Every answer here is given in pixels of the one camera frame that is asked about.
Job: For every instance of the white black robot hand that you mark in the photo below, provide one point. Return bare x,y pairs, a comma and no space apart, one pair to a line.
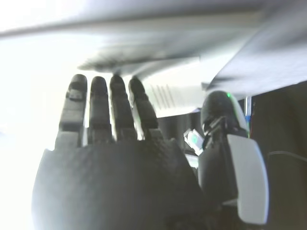
115,182

